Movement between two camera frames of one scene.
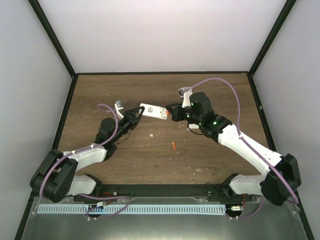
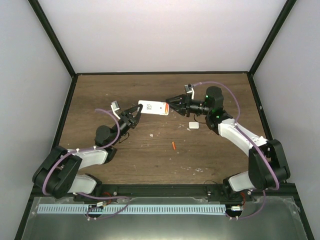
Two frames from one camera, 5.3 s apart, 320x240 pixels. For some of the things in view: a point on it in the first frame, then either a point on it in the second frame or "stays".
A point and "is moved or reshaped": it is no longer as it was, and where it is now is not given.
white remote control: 154,111 is moved or reshaped
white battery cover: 193,126 stays
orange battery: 174,145 stays
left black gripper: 131,119 stays
